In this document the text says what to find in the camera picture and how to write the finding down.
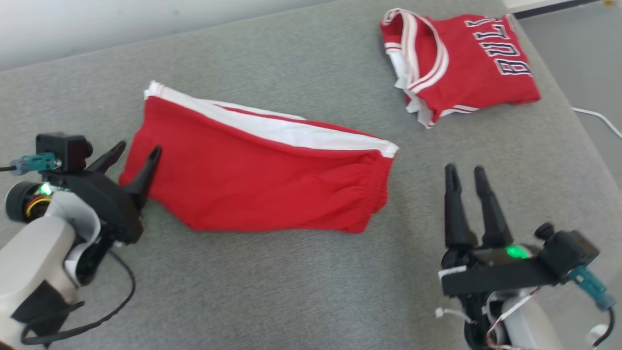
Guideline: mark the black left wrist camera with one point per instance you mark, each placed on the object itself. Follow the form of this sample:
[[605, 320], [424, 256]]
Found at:
[[65, 148]]

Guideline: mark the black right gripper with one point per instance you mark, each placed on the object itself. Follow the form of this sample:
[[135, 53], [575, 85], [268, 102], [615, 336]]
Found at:
[[495, 277]]

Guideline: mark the dark skirting board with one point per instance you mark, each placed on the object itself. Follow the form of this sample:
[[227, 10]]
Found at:
[[554, 8]]

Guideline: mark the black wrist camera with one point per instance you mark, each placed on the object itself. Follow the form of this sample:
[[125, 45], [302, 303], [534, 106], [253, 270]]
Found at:
[[65, 148], [568, 250]]

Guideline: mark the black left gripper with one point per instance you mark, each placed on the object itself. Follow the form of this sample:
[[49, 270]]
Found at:
[[107, 204]]

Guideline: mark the red Bulls jersey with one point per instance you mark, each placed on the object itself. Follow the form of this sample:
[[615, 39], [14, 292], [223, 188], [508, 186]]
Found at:
[[471, 73]]

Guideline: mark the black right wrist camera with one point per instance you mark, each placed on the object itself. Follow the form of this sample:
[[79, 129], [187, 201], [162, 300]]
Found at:
[[568, 250]]

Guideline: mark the red shorts white stripe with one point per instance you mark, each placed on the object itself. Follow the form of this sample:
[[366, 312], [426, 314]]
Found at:
[[252, 180]]

